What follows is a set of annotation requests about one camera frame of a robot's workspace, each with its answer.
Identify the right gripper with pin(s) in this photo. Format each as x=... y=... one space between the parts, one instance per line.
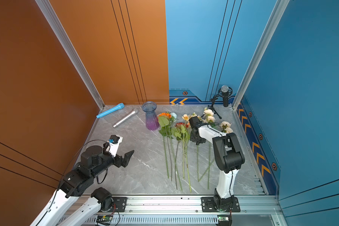
x=191 y=138

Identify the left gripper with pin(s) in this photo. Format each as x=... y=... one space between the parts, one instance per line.
x=126 y=159

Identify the orange flower stem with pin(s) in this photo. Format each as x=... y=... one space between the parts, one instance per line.
x=164 y=122

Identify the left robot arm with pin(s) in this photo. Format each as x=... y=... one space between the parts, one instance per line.
x=94 y=161

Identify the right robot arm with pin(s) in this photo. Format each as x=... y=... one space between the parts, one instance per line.
x=228 y=156

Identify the purple glass vase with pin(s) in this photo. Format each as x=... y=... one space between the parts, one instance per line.
x=149 y=109

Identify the peach poppy flower stem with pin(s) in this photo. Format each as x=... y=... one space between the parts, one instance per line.
x=185 y=131

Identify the silver microphone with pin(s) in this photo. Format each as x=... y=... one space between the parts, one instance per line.
x=126 y=117

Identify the blue microphone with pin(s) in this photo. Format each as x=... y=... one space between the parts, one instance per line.
x=111 y=110

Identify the left green circuit board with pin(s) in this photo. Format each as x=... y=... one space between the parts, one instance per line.
x=104 y=220

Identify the green circuit board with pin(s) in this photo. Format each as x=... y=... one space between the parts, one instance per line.
x=104 y=220
x=224 y=220

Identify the right green circuit board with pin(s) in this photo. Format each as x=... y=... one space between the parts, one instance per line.
x=224 y=220

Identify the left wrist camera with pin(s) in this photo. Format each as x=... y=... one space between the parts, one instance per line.
x=114 y=143

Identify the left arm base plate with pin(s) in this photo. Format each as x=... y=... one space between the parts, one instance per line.
x=115 y=203

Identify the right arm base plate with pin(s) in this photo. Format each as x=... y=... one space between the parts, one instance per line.
x=210 y=205

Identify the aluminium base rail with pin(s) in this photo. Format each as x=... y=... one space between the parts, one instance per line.
x=166 y=210

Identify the right aluminium corner post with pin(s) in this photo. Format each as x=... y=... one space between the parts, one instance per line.
x=269 y=30

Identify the aluminium corner post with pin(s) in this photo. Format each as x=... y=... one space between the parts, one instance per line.
x=269 y=30
x=58 y=29

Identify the left aluminium corner post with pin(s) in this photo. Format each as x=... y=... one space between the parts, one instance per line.
x=58 y=29

